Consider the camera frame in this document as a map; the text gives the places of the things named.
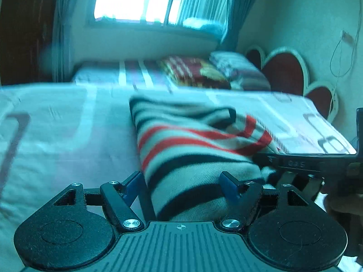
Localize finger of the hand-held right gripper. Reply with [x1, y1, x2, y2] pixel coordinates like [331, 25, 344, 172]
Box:
[272, 172, 324, 202]
[252, 152, 281, 173]

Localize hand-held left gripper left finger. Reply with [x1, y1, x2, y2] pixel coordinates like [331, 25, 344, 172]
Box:
[52, 171, 146, 232]

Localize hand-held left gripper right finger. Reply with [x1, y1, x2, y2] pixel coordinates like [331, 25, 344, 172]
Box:
[217, 171, 310, 232]

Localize striped knit sweater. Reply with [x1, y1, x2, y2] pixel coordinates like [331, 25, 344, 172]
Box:
[129, 96, 282, 222]

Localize person's right hand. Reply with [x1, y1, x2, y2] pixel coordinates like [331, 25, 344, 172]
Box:
[323, 193, 363, 257]

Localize heart shaped red headboard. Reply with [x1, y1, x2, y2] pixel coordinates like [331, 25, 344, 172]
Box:
[245, 45, 340, 123]

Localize white patterned bed sheet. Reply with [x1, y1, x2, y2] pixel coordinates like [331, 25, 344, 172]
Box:
[0, 83, 357, 272]

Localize red patterned pillow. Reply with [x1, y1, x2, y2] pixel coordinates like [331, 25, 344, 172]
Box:
[159, 56, 231, 90]

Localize striped pillow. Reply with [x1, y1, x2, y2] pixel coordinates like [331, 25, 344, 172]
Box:
[72, 59, 171, 88]

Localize pleated grey curtain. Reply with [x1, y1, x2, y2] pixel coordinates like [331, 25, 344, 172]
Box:
[176, 0, 265, 52]

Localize tied grey curtain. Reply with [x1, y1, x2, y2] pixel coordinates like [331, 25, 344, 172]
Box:
[52, 0, 75, 83]

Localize brown wooden door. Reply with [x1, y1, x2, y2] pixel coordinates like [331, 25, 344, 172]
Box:
[0, 0, 61, 86]

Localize white hanging cable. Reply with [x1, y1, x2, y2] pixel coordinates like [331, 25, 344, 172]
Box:
[329, 30, 356, 100]

